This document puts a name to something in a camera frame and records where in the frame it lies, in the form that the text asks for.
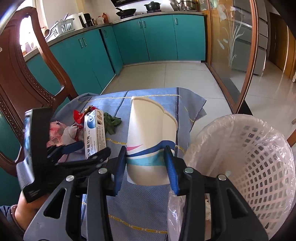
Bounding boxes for grey refrigerator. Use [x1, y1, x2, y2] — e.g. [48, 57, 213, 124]
[231, 0, 270, 76]

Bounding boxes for blue table cloth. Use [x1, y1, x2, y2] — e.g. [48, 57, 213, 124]
[16, 86, 208, 241]

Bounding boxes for black range hood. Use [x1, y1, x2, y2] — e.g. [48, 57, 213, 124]
[111, 0, 141, 7]

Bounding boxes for white tissue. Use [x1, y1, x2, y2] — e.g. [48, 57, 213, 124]
[61, 125, 84, 145]

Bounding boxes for teal kitchen cabinets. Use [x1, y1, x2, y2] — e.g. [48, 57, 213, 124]
[0, 12, 207, 207]

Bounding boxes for white mesh trash basket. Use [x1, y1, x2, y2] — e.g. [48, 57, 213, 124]
[168, 114, 295, 240]

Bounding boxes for person's left hand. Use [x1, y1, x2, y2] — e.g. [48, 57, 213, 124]
[15, 192, 50, 230]

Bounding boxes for white paper cup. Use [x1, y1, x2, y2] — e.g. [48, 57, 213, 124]
[126, 96, 178, 186]

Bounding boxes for white blue medicine box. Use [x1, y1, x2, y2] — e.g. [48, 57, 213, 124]
[84, 109, 106, 159]

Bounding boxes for pink plastic bag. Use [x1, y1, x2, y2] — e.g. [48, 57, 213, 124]
[47, 121, 69, 148]

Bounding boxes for dark cooking pot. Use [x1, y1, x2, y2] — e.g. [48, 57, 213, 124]
[144, 1, 161, 12]

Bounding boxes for red snack wrapper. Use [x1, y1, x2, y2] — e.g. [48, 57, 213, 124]
[73, 105, 97, 128]

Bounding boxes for glass sliding door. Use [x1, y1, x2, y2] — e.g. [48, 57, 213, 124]
[207, 1, 259, 114]

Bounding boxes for steel pot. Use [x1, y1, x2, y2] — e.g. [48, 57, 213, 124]
[180, 0, 200, 11]

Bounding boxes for white dish rack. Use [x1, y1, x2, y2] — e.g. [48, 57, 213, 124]
[45, 18, 75, 42]

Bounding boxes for black wok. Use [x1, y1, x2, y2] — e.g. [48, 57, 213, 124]
[116, 8, 137, 18]

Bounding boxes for green vegetable leaf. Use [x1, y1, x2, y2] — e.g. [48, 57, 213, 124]
[103, 113, 122, 135]

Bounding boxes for brown wooden chair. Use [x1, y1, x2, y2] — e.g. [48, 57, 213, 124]
[0, 6, 79, 178]

